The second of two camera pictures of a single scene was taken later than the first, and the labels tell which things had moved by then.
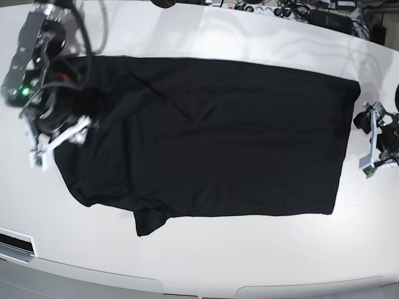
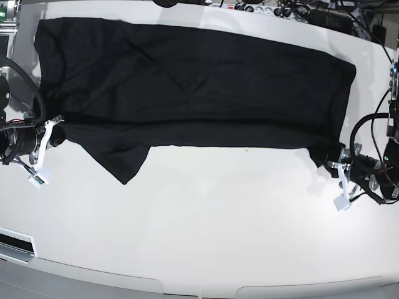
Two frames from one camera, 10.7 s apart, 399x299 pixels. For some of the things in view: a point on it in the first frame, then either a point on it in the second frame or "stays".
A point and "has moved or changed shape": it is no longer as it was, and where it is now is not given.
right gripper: (388, 140) -> (361, 167)
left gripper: (54, 118) -> (28, 139)
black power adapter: (332, 18) stays
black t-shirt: (173, 138) has moved or changed shape
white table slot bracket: (17, 246) stays
